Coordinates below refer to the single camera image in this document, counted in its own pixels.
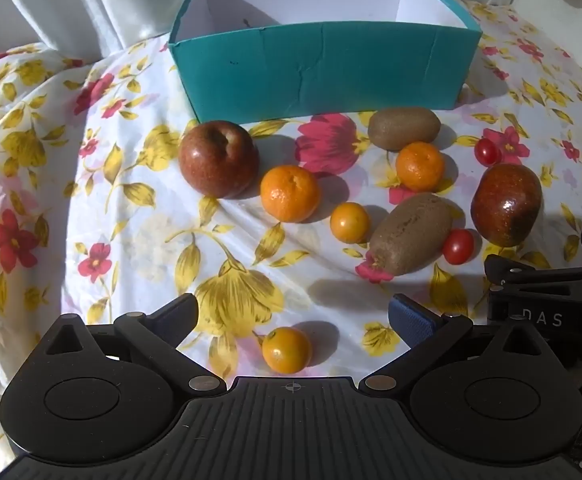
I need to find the dark red apple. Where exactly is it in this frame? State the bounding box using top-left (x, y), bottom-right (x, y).
top-left (471, 163), bottom-right (543, 248)

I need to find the small mandarin orange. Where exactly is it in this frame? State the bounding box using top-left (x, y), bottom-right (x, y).
top-left (396, 141), bottom-right (446, 192)

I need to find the white curtain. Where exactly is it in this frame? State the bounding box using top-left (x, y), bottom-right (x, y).
top-left (0, 0), bottom-right (527, 63)

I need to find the yellow cherry tomato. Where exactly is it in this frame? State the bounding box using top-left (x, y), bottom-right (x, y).
top-left (330, 202), bottom-right (371, 244)
top-left (262, 326), bottom-right (313, 375)

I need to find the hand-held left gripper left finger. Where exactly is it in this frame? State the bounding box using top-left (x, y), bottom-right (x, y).
top-left (36, 292), bottom-right (227, 394)

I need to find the large brown kiwi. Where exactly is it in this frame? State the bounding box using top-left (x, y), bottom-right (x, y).
top-left (369, 193), bottom-right (453, 277)

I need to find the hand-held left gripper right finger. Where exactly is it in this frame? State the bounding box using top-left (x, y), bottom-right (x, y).
top-left (358, 294), bottom-right (547, 393)

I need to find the large mandarin orange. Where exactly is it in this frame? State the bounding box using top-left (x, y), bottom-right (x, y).
top-left (260, 165), bottom-right (321, 224)

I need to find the red cherry tomato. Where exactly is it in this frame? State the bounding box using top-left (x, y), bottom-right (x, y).
top-left (442, 229), bottom-right (475, 266)
top-left (475, 138), bottom-right (502, 166)

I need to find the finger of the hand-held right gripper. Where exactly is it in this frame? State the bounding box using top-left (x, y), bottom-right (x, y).
top-left (485, 254), bottom-right (582, 297)

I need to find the teal cardboard box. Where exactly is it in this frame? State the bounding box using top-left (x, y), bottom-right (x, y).
top-left (167, 0), bottom-right (483, 126)

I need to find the small brown kiwi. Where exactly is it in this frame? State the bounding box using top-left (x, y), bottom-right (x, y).
top-left (368, 108), bottom-right (442, 152)

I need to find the floral printed cloth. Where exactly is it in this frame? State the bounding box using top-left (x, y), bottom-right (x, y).
top-left (0, 0), bottom-right (582, 480)

